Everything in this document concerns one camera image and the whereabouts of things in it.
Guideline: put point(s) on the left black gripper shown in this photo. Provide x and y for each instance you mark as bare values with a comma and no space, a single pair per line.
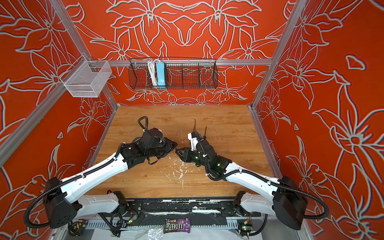
170,146

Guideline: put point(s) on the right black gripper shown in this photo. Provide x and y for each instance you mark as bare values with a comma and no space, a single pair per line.
186,154

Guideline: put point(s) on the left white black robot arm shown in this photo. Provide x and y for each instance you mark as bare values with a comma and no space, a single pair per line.
64,200

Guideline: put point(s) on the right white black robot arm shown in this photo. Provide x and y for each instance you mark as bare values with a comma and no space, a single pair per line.
283,198

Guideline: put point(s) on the purple candy bag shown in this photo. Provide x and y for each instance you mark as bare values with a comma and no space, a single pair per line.
177,226

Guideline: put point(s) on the light blue box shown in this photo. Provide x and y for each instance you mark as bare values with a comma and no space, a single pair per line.
161,72

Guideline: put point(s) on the clear plastic sheet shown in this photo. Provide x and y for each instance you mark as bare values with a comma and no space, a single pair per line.
150,234

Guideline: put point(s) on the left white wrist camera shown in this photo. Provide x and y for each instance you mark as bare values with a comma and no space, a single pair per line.
159,130

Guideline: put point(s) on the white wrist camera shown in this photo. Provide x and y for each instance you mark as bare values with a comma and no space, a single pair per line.
159,130
195,139

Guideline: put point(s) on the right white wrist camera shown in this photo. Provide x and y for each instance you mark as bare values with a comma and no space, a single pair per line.
195,139

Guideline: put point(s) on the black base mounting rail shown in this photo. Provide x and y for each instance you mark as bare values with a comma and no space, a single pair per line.
222,206

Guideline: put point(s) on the black wire wall basket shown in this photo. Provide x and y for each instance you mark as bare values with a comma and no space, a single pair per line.
181,74

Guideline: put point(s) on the clear plastic wall bin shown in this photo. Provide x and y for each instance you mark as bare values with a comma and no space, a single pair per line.
84,81

